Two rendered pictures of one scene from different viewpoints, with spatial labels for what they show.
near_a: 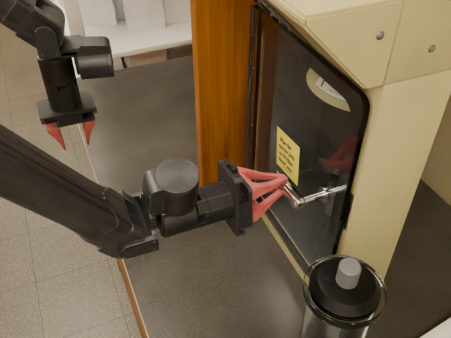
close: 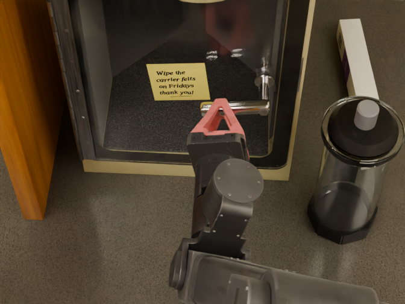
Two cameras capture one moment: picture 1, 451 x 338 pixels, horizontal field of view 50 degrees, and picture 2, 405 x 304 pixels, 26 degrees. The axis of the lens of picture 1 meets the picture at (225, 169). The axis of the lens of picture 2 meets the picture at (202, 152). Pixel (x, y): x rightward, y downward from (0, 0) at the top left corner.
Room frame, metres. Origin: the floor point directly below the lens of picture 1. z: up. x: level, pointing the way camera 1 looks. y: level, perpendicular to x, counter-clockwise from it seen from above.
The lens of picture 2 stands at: (0.27, 0.54, 2.09)
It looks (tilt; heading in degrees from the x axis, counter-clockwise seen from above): 56 degrees down; 296
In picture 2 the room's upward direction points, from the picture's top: straight up
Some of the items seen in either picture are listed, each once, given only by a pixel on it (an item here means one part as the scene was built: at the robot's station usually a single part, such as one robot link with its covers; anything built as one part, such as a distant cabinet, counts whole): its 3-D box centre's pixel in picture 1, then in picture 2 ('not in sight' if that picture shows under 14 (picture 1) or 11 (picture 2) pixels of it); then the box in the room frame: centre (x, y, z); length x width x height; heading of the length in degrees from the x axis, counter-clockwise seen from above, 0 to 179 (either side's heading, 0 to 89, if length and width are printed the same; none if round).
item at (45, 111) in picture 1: (64, 95); not in sight; (0.76, 0.30, 1.21); 0.10 x 0.07 x 0.07; 113
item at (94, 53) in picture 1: (76, 46); not in sight; (0.77, 0.26, 1.31); 0.11 x 0.09 x 0.12; 102
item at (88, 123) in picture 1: (76, 126); not in sight; (0.77, 0.29, 1.14); 0.07 x 0.07 x 0.09; 23
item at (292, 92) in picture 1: (290, 156); (182, 79); (0.61, -0.11, 1.19); 0.30 x 0.01 x 0.40; 23
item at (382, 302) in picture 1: (333, 330); (351, 172); (0.37, -0.16, 1.06); 0.11 x 0.11 x 0.21
